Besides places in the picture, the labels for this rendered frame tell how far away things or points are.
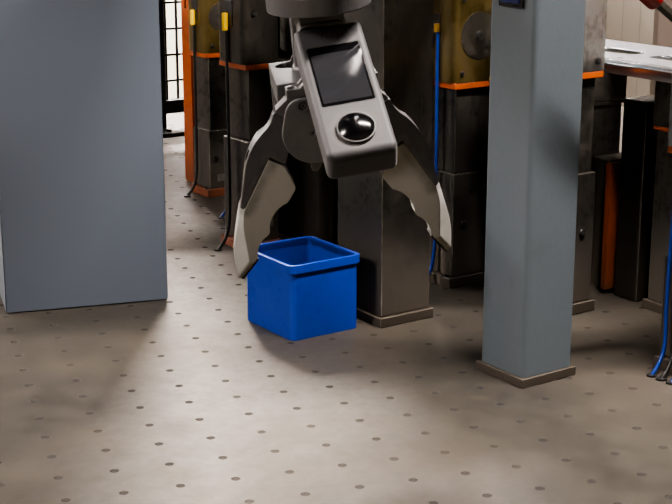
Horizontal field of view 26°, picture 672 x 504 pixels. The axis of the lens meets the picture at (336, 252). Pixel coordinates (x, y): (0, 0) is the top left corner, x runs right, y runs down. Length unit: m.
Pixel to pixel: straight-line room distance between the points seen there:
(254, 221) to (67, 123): 0.78
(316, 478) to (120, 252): 0.59
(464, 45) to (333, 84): 0.89
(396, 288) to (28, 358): 0.43
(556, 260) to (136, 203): 0.55
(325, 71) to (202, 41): 1.40
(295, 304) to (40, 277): 0.33
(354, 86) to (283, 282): 0.74
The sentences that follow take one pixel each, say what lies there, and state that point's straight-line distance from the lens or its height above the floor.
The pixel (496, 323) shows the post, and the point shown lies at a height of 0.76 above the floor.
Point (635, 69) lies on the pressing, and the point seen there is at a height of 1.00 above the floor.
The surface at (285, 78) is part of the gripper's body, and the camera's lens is 1.01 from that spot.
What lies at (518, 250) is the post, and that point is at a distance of 1.51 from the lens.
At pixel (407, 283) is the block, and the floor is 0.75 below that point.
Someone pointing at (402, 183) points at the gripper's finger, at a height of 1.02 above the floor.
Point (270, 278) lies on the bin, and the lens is 1.69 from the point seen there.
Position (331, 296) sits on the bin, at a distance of 1.69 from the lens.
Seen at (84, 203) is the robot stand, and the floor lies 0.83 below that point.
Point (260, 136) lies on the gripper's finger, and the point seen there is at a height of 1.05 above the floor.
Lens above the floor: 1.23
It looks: 15 degrees down
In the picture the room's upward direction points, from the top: straight up
